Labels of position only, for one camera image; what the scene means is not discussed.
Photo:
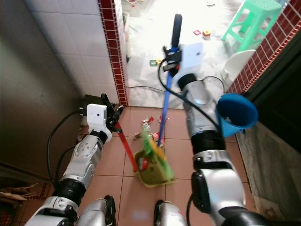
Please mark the dark stone counter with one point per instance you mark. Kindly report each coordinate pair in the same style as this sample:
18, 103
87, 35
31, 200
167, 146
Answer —
282, 80

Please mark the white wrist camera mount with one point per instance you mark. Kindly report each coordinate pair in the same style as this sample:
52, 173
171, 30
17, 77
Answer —
193, 56
96, 120

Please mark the robot right leg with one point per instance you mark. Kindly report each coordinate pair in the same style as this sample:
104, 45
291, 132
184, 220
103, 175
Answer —
169, 215

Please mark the red yellow toy block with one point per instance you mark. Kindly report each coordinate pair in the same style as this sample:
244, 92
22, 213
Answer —
206, 33

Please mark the brown wall box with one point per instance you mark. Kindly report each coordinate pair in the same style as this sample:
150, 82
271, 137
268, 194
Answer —
93, 100

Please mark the red wrapper scrap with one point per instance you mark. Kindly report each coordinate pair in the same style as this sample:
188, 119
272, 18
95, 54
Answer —
149, 120

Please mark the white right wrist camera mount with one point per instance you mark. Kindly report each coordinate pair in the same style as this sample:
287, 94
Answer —
193, 56

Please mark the green plastic stool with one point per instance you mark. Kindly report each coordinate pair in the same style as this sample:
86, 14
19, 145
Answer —
251, 21

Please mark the green yellow toy block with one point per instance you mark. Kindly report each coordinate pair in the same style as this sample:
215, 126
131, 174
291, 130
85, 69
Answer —
155, 61

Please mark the blue plastic funnel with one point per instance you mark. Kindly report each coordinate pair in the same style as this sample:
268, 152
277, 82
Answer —
237, 115

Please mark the robot left leg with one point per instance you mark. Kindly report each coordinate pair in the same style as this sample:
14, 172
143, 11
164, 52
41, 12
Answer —
99, 212

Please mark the torn cardboard piece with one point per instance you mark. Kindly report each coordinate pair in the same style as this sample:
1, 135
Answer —
21, 193

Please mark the robot leg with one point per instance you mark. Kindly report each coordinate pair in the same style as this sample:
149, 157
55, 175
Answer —
169, 215
99, 212

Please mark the white plastic basin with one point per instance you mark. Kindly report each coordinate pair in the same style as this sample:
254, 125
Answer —
237, 63

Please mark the stainless steel cabinet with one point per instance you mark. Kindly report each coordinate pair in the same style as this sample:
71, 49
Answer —
37, 94

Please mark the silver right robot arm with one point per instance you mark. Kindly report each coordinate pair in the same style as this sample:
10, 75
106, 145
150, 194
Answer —
200, 108

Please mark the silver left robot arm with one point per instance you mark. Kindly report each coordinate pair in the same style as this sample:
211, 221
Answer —
82, 162

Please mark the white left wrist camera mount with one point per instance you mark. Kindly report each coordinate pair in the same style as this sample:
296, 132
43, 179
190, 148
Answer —
96, 120

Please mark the red plastic crate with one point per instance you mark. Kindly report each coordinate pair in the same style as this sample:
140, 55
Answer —
11, 214

